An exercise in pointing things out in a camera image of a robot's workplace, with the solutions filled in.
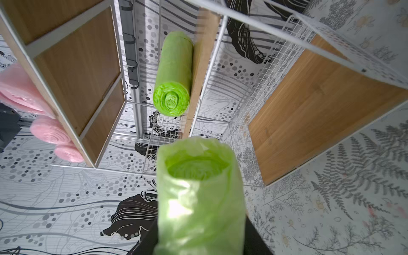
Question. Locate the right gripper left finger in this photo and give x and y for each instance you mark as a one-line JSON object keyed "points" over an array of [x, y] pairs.
{"points": [[148, 242]]}

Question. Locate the green trash bag roll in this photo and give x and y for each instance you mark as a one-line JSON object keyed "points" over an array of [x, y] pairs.
{"points": [[201, 204], [174, 75]]}

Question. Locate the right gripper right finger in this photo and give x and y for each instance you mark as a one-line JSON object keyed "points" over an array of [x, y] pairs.
{"points": [[253, 243]]}

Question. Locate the pink trash bag roll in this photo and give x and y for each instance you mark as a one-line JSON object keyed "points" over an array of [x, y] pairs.
{"points": [[19, 91], [68, 152], [49, 130]]}

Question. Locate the white wire wooden shelf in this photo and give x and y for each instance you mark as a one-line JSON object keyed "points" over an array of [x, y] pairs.
{"points": [[295, 84]]}

